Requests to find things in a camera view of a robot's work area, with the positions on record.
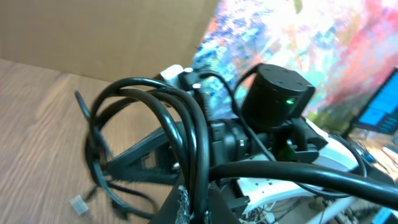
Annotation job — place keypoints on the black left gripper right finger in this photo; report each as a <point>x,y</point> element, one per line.
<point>218,210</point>

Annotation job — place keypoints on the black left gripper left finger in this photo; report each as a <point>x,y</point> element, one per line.
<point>176,208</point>

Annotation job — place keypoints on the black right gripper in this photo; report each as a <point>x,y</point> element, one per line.
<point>152,159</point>

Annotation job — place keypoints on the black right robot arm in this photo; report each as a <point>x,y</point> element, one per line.
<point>269,123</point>

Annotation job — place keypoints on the blue computer monitor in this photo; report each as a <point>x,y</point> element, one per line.
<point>380,112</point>

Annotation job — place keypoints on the colourful painted backdrop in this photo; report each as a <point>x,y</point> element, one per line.
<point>345,48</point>

